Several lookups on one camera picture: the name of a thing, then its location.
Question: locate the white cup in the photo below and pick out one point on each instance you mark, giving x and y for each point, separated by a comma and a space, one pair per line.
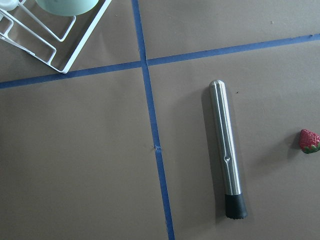
8, 5

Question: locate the steel muddler black tip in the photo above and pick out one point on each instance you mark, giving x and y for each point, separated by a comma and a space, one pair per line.
235, 207

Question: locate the red strawberry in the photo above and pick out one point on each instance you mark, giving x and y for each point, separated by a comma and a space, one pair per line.
309, 141

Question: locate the white wire cup rack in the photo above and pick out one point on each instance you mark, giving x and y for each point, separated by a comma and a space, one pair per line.
52, 39

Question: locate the mint green cup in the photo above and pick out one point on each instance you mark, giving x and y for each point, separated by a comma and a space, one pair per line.
67, 8

